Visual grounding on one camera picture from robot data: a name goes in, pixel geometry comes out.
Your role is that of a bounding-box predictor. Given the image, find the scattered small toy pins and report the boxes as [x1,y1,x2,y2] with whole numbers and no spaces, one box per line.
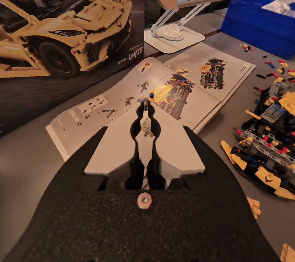
[238,43,295,84]

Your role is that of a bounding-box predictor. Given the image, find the toy car set box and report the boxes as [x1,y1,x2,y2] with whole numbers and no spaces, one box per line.
[0,0,146,138]

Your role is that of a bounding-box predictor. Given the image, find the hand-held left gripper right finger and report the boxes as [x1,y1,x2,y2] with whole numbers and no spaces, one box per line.
[147,101,206,190]

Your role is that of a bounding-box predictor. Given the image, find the crumpled white paper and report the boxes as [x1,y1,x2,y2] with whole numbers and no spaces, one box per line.
[262,0,295,19]

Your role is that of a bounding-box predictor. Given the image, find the blue plastic bin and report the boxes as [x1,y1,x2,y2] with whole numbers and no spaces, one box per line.
[221,0,295,60]

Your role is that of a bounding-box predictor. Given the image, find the open instruction booklet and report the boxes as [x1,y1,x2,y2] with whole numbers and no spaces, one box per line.
[45,42,256,161]

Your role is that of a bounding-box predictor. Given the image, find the grey desk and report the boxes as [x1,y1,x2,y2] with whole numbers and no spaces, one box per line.
[0,9,295,262]

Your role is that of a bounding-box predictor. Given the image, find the toy car chassis model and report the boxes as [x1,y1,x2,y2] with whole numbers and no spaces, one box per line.
[221,78,295,200]

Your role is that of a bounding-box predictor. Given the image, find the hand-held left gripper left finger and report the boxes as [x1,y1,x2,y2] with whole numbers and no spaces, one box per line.
[84,103,145,190]

